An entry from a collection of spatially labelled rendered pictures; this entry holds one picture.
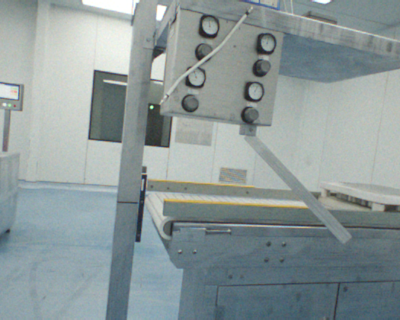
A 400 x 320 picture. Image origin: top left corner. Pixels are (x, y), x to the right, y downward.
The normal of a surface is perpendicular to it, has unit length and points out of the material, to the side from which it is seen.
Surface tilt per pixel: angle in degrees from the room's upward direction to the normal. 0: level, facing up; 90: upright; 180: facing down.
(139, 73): 90
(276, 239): 90
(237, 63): 90
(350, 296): 90
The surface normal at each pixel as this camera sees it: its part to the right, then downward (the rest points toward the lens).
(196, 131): 0.26, 0.10
